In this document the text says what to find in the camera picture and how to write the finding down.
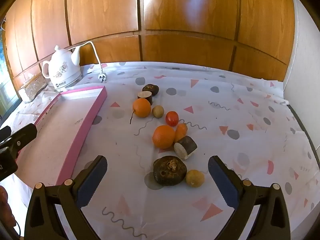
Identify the orange with stem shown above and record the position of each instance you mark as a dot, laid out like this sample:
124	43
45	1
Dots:
141	108

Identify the small yellow rough longan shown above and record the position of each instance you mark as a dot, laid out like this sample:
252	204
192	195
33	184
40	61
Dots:
194	178

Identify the small tan longan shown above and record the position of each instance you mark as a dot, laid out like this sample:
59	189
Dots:
158	111

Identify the white ceramic electric kettle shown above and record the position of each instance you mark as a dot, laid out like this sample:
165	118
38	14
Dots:
62	72

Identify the small dark water chestnut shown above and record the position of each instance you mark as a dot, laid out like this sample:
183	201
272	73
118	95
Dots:
150	88

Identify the glass door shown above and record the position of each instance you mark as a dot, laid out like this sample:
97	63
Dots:
5	92

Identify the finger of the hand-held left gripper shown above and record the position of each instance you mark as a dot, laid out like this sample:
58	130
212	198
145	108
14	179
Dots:
5	132
23	136

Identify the silver ornate tissue box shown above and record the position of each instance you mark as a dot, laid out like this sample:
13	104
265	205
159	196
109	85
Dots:
32	87

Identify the red tomato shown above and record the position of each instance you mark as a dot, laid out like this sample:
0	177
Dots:
172	118

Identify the small orange kumquat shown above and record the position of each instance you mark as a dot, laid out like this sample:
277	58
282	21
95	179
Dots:
181	131

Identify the small dark sugarcane piece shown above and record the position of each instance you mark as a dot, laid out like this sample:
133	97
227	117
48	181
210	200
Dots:
146	96

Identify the large dark sugarcane piece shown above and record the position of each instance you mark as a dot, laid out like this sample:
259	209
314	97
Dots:
186	146

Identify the pink shallow tray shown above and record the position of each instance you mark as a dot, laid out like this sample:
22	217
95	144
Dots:
62	120

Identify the large round orange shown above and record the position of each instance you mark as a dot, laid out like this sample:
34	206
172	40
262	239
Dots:
163	137

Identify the person's left hand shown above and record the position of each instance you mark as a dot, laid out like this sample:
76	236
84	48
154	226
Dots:
5	205

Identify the white patterned tablecloth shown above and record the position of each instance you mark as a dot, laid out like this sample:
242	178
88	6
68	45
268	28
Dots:
225	105

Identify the large dark water chestnut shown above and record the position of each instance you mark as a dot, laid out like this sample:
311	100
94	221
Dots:
170	171

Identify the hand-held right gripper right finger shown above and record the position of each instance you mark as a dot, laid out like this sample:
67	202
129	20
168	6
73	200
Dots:
222	180

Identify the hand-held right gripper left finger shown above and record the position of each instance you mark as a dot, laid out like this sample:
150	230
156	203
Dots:
90	180

